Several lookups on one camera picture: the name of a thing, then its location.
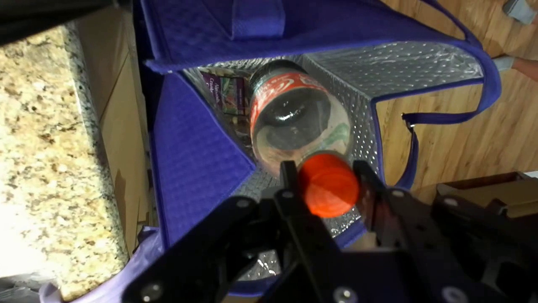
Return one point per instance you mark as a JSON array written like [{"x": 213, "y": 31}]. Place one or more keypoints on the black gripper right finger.
[{"x": 413, "y": 247}]

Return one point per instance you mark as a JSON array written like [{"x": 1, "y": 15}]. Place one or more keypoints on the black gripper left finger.
[{"x": 302, "y": 237}]

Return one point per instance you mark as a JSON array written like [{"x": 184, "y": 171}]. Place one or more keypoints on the Coca-Cola plastic bottle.
[{"x": 295, "y": 121}]

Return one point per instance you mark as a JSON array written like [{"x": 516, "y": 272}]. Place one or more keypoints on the blue insulated bag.
[{"x": 195, "y": 163}]

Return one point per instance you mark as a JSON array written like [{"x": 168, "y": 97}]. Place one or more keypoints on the brown cardboard box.
[{"x": 492, "y": 195}]

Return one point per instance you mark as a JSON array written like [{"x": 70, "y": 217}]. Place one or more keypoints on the purple green snack packet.
[{"x": 223, "y": 102}]

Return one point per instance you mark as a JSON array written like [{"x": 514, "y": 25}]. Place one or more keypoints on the wooden base cabinet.
[{"x": 122, "y": 129}]

